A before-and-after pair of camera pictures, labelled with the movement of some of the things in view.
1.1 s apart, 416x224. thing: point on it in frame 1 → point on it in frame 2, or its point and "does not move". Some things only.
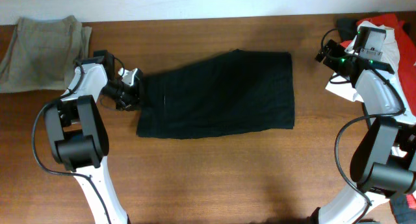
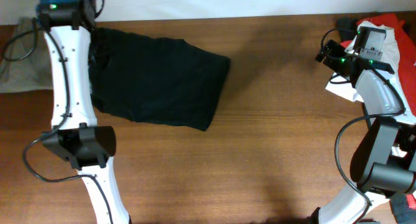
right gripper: (337, 50) does not move
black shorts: (244, 91) → (155, 80)
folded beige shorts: (41, 54) does not move
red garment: (407, 49) does not move
